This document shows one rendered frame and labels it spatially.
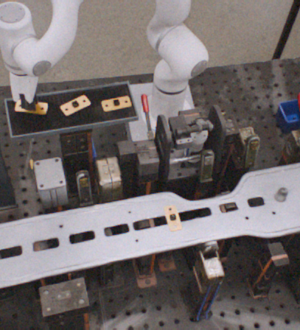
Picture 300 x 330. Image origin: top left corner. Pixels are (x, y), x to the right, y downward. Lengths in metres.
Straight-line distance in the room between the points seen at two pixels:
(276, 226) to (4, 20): 0.94
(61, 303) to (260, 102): 1.23
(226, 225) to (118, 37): 2.01
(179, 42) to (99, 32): 1.76
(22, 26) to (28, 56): 0.07
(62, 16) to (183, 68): 0.55
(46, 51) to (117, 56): 2.07
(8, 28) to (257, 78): 1.33
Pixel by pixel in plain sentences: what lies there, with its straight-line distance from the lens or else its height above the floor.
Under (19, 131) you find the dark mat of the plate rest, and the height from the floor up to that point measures 1.16.
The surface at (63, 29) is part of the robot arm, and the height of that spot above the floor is 1.55.
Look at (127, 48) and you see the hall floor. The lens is 3.42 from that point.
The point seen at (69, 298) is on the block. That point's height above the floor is 1.03.
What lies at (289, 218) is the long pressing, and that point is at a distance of 1.74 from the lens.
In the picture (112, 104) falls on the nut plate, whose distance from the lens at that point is 1.67.
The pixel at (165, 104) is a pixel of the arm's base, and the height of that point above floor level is 0.93.
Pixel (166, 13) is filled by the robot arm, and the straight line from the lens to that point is 1.66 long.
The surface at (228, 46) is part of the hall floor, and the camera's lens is 3.51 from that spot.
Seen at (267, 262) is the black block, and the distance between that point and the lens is 1.72.
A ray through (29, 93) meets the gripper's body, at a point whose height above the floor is 1.33.
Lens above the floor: 2.49
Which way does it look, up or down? 59 degrees down
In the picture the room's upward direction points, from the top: 7 degrees clockwise
